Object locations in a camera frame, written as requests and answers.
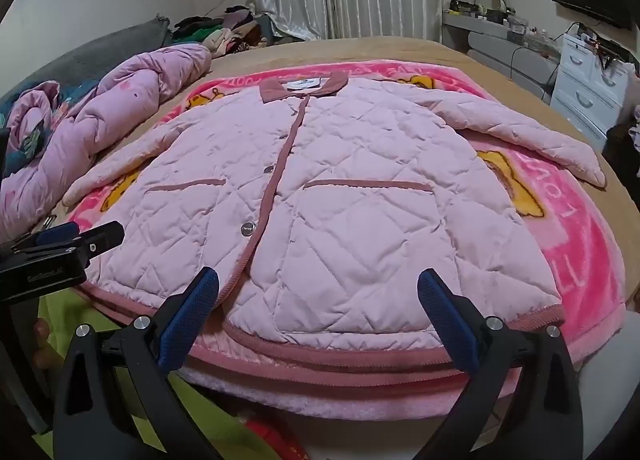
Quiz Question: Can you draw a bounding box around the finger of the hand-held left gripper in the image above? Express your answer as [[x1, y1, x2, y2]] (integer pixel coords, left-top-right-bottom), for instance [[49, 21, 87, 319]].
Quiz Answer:
[[10, 221, 81, 252], [75, 221, 126, 257]]

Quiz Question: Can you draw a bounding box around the grey desk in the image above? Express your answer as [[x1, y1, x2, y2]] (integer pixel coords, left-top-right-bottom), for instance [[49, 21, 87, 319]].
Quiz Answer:
[[442, 10, 563, 103]]

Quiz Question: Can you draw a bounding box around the pile of clothes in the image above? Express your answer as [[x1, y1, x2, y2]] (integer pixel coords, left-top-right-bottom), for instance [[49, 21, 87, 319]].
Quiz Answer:
[[170, 5, 271, 58]]

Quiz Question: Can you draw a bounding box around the pink quilted jacket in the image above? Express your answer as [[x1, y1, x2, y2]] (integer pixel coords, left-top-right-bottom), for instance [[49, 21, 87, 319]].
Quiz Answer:
[[62, 72, 608, 356]]

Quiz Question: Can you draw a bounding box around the red object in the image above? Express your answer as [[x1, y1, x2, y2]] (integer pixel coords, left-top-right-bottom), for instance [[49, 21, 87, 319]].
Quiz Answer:
[[240, 415, 311, 460]]

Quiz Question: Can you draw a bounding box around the dark clothes heap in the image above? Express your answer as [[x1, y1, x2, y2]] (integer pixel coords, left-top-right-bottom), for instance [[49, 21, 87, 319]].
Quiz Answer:
[[605, 122, 640, 181]]

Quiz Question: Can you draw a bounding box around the desk clutter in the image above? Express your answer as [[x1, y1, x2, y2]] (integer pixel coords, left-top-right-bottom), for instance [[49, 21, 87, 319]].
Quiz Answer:
[[450, 0, 561, 61]]

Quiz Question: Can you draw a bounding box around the beige bed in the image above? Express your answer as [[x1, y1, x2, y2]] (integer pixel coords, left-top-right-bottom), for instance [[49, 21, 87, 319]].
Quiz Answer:
[[30, 35, 640, 313]]

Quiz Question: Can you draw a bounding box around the person's left hand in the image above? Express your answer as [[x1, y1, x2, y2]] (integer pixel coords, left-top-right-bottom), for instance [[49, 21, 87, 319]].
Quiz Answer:
[[31, 317, 55, 368]]

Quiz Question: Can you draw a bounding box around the white drawer cabinet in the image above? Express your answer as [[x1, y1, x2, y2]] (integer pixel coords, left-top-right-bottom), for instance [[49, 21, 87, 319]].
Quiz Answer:
[[550, 32, 640, 146]]

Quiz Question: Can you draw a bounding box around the pink printed blanket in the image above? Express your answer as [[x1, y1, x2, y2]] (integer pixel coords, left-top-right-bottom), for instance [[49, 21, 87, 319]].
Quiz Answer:
[[65, 62, 628, 416]]

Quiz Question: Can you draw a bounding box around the green fleece cloth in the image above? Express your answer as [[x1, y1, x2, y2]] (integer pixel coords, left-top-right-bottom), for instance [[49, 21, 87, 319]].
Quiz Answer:
[[37, 285, 311, 460]]

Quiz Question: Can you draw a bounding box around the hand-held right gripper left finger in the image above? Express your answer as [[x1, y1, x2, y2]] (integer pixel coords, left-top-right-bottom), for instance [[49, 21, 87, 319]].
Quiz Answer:
[[52, 267, 223, 460]]

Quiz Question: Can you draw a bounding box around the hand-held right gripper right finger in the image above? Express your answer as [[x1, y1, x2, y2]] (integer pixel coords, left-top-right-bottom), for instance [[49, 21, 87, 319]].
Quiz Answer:
[[412, 267, 585, 460]]

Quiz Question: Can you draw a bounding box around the pink floral duvet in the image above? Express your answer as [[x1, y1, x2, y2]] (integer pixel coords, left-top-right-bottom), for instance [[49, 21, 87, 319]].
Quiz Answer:
[[0, 43, 213, 241]]

